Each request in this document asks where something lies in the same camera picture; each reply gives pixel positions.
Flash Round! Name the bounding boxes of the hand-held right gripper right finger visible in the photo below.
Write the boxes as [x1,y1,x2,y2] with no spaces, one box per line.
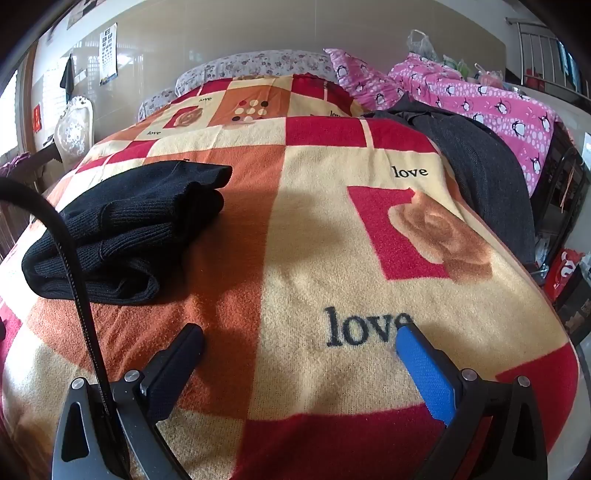
[396,322,550,480]

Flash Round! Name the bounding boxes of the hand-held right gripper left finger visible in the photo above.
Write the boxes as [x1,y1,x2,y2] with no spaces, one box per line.
[50,323,205,480]

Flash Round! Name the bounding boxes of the black pants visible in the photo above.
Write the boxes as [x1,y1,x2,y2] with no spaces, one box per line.
[21,160,234,305]

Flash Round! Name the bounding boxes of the red bag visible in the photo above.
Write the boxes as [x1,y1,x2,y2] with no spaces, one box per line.
[542,248,585,304]

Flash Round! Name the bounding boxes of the red orange patchwork blanket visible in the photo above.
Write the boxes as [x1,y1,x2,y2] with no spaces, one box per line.
[0,74,580,480]

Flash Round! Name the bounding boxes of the dark grey garment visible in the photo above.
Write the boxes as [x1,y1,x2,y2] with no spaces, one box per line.
[362,95,536,266]

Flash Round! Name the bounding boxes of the black metal cart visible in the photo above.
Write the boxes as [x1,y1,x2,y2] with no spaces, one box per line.
[530,124,588,274]

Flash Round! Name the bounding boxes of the white ornate chair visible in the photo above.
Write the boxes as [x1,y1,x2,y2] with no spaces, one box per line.
[54,95,96,163]

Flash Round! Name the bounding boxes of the purple cloth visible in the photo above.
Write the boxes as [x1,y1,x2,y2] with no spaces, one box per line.
[0,152,29,179]

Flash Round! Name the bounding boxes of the small grey floral pillow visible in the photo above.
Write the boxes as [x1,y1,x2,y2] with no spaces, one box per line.
[139,88,180,122]

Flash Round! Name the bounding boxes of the pink penguin quilt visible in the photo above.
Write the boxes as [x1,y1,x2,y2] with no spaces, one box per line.
[388,52,575,195]

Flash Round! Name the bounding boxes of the pink penguin pillow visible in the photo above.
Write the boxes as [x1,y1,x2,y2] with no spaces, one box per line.
[323,47,403,110]

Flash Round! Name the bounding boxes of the clear plastic bag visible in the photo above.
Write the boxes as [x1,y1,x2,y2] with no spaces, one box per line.
[473,64,505,85]

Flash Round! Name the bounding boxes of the green plastic bag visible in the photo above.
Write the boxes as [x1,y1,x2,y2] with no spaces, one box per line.
[441,55,472,80]

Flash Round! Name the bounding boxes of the black hanging cloth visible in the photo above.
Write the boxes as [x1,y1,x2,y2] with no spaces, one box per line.
[60,54,76,100]

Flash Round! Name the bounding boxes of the large grey floral pillow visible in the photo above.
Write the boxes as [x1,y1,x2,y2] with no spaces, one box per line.
[175,49,342,96]

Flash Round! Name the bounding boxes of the eye chart poster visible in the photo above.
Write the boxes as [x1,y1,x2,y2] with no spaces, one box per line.
[99,23,120,88]

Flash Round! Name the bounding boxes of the white plastic bag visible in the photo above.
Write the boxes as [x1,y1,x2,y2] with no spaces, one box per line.
[406,30,438,63]

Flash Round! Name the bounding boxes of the metal railing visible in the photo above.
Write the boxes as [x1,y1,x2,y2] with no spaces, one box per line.
[505,17,591,99]

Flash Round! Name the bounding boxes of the black cable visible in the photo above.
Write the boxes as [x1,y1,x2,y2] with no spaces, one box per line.
[0,176,116,411]

